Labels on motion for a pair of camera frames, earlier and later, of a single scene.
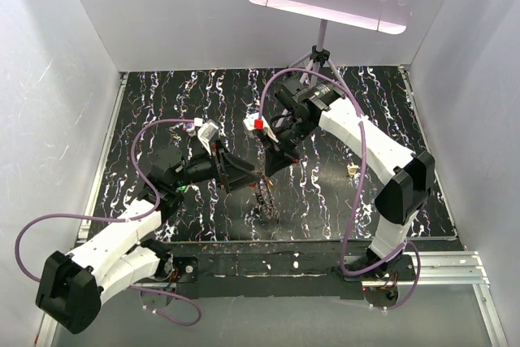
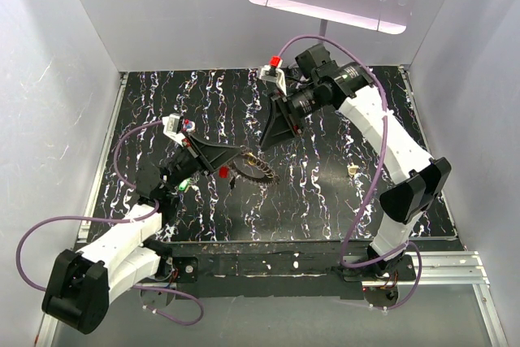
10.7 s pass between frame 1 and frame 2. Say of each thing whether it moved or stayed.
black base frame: stayed
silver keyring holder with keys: moved
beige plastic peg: stayed
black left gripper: moved
